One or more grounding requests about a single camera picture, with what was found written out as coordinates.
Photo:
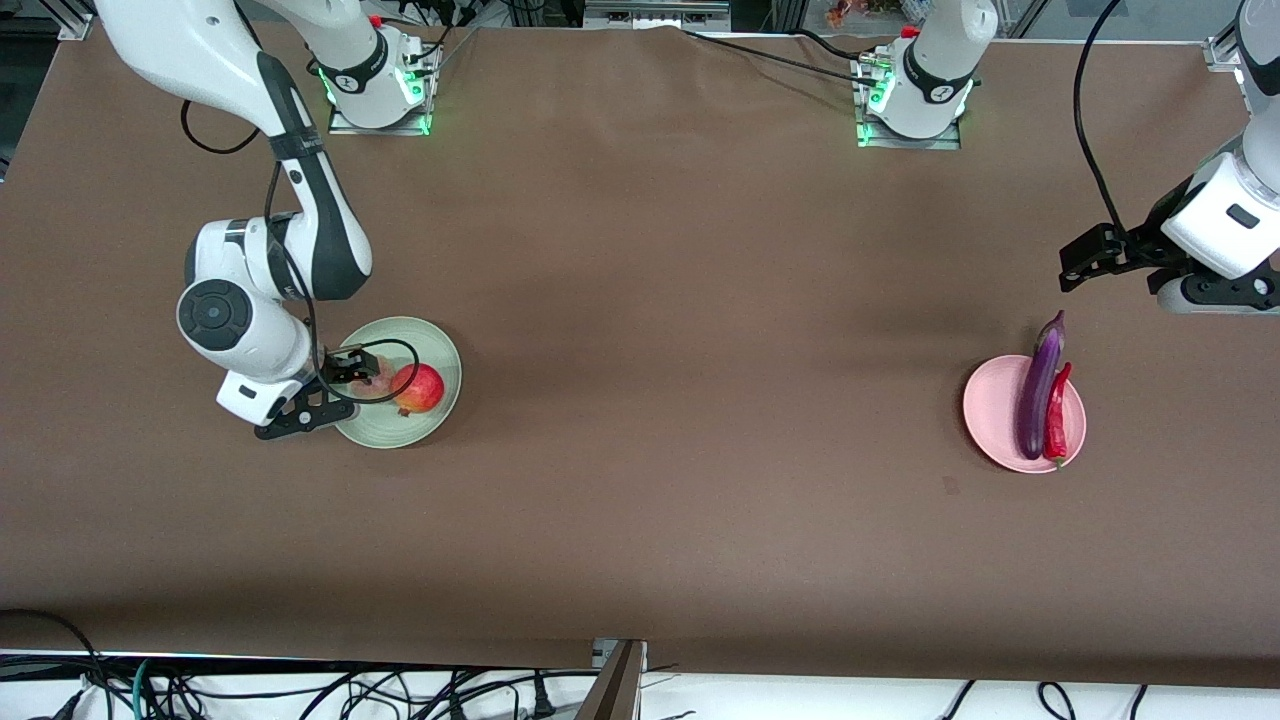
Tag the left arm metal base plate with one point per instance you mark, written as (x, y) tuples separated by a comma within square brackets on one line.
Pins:
[(910, 143)]

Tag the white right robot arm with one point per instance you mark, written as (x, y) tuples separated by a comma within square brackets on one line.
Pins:
[(250, 340)]

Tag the light green plate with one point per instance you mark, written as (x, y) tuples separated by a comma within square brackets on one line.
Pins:
[(400, 430)]

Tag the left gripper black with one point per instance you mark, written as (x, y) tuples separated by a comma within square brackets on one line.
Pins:
[(1143, 243)]

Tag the red pomegranate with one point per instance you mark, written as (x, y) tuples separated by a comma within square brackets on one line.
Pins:
[(425, 390)]

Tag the yellow pink peach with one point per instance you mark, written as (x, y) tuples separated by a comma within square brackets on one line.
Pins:
[(383, 385)]

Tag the red orange background items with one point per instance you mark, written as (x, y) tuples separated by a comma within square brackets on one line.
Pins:
[(845, 12)]

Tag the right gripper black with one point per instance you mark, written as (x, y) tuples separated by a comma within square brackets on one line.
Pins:
[(340, 368)]

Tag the pink plate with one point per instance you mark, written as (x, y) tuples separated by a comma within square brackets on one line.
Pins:
[(990, 410)]

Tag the aluminium camera post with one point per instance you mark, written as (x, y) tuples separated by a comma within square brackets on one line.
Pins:
[(615, 690)]

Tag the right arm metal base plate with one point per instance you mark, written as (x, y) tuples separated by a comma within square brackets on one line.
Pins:
[(380, 130)]

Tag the aluminium corner profile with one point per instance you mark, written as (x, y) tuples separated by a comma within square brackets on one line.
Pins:
[(75, 25), (1222, 52)]

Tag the red chili pepper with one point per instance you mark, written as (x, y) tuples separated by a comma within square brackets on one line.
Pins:
[(1056, 430)]

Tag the purple eggplant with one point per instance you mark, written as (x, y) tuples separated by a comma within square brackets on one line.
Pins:
[(1038, 400)]

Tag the brown table cover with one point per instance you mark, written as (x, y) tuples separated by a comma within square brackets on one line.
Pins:
[(600, 550)]

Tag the aluminium frame rail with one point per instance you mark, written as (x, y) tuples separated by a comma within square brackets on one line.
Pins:
[(650, 18)]

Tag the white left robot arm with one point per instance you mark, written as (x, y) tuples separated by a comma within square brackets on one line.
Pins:
[(935, 60)]

